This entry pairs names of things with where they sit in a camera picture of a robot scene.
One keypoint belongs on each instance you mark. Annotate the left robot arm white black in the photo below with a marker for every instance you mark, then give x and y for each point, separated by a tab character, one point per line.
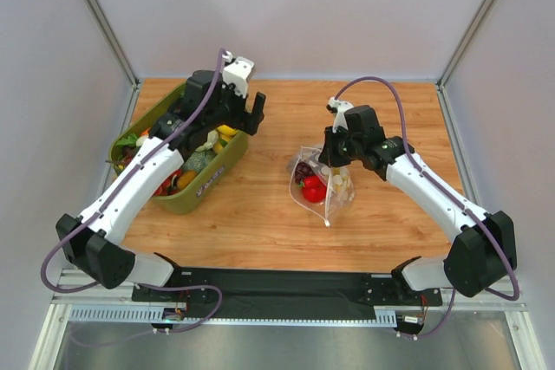
92	240

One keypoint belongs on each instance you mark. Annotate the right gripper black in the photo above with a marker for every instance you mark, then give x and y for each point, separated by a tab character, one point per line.
336	149

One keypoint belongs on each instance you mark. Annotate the fake purple grapes in bag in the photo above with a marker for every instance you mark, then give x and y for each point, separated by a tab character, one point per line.
302	171

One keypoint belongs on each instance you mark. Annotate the black base mat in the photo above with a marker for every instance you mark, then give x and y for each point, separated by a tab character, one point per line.
303	295

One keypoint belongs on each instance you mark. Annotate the fake broccoli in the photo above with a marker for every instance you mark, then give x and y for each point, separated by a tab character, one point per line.
198	161

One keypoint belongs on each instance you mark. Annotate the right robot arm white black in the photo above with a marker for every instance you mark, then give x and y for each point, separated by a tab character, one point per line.
483	247

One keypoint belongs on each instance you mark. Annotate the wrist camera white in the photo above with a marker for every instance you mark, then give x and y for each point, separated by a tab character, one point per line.
238	71
338	108

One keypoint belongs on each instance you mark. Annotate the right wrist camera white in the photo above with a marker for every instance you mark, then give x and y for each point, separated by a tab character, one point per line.
338	108

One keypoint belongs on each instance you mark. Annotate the clear zip top bag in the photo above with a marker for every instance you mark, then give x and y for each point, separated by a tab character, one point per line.
340	187

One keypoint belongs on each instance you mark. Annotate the fake yellow lemon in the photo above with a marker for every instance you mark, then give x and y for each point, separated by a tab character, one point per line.
227	131

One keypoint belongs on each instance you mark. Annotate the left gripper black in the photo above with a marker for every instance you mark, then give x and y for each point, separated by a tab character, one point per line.
242	111

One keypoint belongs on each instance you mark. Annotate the olive green plastic bin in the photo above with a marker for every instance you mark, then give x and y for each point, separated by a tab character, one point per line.
187	200

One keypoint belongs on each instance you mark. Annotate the fake red chili pepper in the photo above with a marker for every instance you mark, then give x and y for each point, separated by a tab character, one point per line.
313	189

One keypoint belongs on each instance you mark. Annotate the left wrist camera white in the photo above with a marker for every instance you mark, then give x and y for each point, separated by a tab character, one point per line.
238	71

